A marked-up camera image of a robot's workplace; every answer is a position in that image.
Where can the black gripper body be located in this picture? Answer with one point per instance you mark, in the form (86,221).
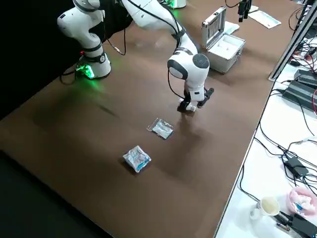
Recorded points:
(187,94)

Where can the white disinfectant bottle teal label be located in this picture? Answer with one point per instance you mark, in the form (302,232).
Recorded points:
(190,108)

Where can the white foam partition tray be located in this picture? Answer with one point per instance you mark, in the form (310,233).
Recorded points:
(232,41)

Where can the clear teal bandage packet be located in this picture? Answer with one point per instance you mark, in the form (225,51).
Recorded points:
(162,129)

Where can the aluminium first-aid case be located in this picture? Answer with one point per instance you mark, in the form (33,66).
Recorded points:
(227,62)

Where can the crumpled white gauze packet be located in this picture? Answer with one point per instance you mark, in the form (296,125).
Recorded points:
(136,158)

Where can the wide white blue flat packet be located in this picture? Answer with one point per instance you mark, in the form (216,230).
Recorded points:
(231,27)

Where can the long white blue flat packet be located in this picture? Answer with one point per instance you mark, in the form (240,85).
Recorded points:
(266,19)

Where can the small black power supply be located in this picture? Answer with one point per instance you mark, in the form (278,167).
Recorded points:
(305,75)

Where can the large black power supply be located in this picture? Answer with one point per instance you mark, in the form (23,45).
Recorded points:
(299,95)

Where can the white side desk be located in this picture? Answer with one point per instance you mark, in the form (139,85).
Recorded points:
(262,173)

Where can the black power adapter brick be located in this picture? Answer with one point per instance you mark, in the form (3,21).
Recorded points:
(296,166)

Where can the white paper cup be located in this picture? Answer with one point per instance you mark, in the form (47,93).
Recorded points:
(268,207)

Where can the pink bowl with tissues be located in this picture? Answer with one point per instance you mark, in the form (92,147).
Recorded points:
(303,200)

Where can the black marker pen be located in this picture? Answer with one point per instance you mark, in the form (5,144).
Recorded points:
(283,217)

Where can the black flat device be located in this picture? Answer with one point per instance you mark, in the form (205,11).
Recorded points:
(303,225)

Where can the aluminium frame post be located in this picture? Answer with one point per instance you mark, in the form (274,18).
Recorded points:
(292,42)

